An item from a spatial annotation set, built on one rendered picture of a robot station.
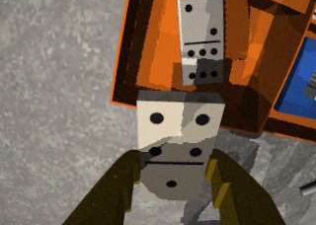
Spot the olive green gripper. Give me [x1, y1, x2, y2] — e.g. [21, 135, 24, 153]
[62, 149, 286, 225]

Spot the blue block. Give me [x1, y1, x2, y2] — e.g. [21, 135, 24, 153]
[274, 37, 316, 119]

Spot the orange three-compartment bin rack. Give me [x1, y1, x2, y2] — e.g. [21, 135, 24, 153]
[110, 0, 316, 143]

